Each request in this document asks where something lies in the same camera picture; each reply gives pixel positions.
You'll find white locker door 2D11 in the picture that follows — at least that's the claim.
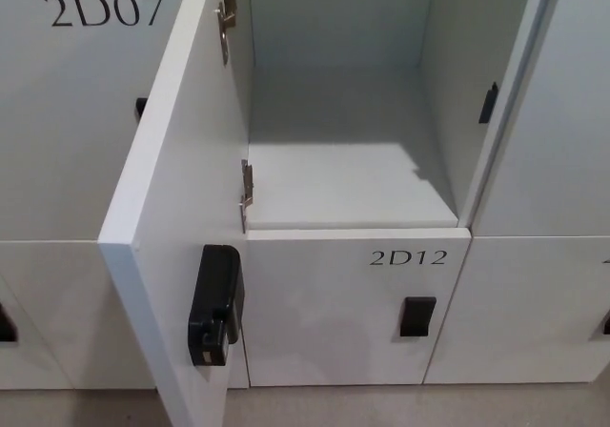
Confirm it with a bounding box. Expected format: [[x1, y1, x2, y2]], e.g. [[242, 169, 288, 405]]
[[97, 0, 254, 427]]

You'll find white locker cabinet compartment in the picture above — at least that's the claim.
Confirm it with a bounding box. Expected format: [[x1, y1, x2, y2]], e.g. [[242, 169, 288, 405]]
[[221, 0, 566, 232]]

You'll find small metal door hinge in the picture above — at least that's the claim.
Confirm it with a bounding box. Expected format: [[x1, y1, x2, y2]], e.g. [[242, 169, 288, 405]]
[[237, 158, 255, 234]]

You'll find white locker door 2D12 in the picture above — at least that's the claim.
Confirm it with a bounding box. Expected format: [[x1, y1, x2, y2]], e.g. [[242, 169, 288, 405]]
[[241, 228, 473, 388]]

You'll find large metal door hinge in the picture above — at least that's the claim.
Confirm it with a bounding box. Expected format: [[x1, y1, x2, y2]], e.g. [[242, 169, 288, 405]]
[[214, 0, 238, 69]]

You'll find short white locker door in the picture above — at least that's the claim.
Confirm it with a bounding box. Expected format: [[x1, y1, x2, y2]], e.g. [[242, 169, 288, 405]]
[[422, 235, 610, 384], [0, 271, 72, 390]]

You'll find white locker door 2D08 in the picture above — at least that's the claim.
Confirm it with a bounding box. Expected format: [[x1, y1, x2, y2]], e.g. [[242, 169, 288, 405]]
[[0, 239, 251, 391]]

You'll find white locker door 2D07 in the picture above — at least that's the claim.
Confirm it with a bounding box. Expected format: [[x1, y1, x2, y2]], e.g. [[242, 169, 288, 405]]
[[0, 0, 193, 244]]

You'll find tall unlabelled white locker door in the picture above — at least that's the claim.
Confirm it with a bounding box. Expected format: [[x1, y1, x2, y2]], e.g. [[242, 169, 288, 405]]
[[472, 0, 610, 238]]

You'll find black lock box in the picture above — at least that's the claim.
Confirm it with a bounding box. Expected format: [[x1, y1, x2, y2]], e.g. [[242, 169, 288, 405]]
[[187, 244, 247, 368]]

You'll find black latch strike plate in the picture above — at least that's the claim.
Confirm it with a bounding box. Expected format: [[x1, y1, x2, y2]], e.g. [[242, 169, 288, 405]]
[[478, 81, 499, 125]]

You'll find black handle of door 2D12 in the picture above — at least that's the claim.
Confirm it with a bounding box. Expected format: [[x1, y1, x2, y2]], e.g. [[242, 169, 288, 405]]
[[399, 295, 437, 338]]

